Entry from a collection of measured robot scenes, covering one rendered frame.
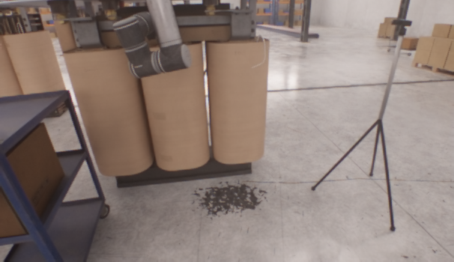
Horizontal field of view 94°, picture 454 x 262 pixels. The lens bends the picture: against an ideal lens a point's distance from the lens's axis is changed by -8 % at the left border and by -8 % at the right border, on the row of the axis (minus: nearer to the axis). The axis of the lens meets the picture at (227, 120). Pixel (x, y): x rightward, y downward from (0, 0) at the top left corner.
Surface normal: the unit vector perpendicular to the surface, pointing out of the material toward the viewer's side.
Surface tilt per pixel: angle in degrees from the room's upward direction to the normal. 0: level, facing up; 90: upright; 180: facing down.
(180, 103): 90
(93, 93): 90
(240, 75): 90
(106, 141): 90
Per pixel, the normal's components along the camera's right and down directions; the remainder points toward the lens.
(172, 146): 0.18, 0.42
